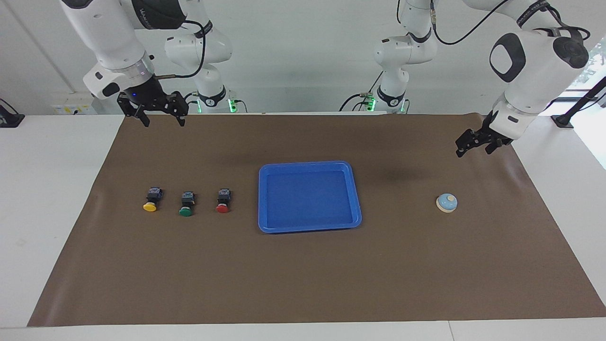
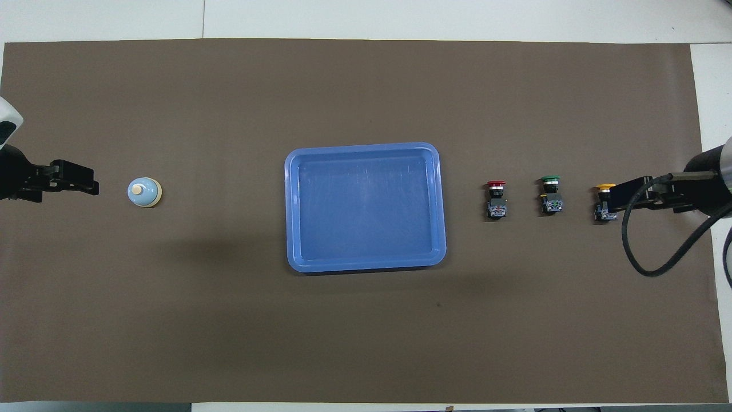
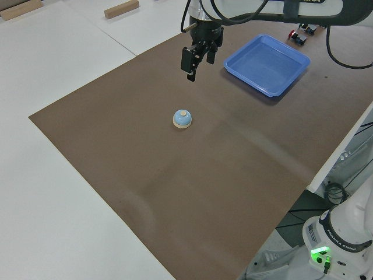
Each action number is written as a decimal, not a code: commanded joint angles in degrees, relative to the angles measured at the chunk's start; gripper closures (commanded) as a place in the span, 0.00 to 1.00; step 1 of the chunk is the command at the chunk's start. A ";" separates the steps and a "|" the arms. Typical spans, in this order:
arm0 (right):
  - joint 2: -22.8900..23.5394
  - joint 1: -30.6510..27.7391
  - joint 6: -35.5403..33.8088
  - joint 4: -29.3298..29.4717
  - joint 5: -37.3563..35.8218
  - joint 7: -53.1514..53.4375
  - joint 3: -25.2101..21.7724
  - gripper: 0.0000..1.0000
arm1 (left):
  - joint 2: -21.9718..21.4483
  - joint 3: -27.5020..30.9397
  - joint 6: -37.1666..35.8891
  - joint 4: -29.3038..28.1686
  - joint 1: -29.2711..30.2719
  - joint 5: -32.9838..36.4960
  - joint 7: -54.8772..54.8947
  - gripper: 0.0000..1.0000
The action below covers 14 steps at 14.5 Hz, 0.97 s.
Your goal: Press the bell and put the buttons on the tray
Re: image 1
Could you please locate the light blue service bell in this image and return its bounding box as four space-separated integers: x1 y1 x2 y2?
436 193 458 213

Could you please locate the yellow push button switch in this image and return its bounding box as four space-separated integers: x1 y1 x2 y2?
143 187 163 212

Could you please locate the green push button switch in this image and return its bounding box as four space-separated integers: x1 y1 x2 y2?
179 191 196 217

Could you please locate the red push button switch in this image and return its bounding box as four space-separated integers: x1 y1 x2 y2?
216 188 232 214

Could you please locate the blue plastic tray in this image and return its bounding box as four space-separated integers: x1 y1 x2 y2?
258 161 363 234

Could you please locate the black angled stand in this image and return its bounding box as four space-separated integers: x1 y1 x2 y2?
551 76 606 129

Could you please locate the black low stand foot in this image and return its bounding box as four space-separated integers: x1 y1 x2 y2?
0 98 25 128

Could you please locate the brown table mat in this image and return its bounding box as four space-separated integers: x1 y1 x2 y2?
27 113 606 327

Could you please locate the white wall power outlet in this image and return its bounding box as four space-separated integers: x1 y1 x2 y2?
51 92 98 115

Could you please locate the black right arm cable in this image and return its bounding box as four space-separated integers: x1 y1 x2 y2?
154 19 211 79

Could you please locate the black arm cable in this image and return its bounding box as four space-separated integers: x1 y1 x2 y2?
428 0 502 46
154 19 211 79

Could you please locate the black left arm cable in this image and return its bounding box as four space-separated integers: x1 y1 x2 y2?
428 0 502 46

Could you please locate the black left base cable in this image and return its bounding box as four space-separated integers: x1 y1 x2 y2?
339 71 384 112

